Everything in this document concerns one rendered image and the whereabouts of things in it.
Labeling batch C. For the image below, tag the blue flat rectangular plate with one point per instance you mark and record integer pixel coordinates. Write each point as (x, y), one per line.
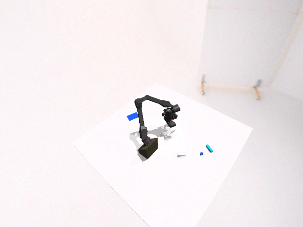
(132, 116)

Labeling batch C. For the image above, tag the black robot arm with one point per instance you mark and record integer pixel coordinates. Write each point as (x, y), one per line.
(171, 110)

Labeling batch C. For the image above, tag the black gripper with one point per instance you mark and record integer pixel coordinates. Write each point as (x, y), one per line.
(168, 120)

